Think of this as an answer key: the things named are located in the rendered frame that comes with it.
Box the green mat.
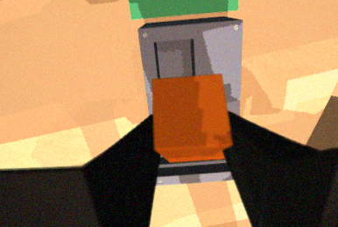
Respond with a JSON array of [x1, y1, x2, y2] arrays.
[[129, 0, 243, 187]]

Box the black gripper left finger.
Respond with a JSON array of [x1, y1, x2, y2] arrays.
[[0, 114, 160, 227]]

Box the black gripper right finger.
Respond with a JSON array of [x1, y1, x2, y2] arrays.
[[222, 111, 338, 227]]

